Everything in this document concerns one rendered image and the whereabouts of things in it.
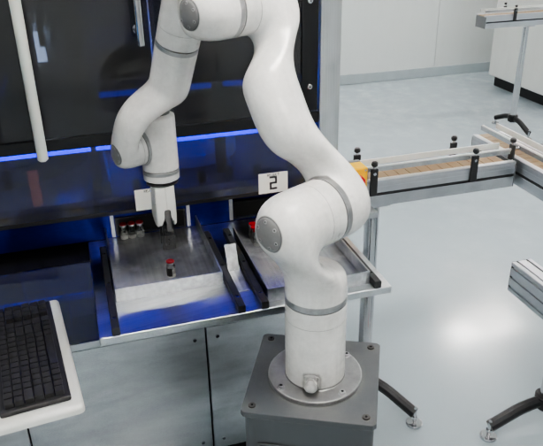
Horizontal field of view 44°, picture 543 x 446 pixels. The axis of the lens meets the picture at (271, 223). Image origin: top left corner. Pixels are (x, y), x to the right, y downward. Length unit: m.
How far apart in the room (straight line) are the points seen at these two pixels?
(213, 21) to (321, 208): 0.36
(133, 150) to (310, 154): 0.45
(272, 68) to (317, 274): 0.36
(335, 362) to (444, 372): 1.55
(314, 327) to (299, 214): 0.25
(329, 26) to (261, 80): 0.66
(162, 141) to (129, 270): 0.40
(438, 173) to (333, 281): 1.07
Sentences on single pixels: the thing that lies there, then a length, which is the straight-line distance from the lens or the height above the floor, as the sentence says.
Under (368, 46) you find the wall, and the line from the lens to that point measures 7.02.
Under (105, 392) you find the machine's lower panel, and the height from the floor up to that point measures 0.41.
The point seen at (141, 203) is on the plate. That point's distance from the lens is 1.81.
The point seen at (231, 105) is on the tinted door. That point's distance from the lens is 1.77.
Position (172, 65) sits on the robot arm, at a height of 1.44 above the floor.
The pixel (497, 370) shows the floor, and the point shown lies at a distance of 2.91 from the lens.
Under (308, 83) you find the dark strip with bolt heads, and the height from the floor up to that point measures 1.29.
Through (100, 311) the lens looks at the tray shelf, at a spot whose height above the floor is 0.88.
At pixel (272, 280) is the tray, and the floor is 0.88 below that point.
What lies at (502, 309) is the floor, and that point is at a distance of 3.30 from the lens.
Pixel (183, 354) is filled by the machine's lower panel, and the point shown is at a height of 0.50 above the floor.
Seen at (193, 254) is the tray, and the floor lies 0.88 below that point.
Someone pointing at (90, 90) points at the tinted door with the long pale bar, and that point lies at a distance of 1.71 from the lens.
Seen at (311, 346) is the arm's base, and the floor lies 0.98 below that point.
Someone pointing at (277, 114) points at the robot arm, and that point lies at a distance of 1.16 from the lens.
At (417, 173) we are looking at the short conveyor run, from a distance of 2.20.
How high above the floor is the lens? 1.74
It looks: 26 degrees down
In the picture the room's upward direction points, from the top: 1 degrees counter-clockwise
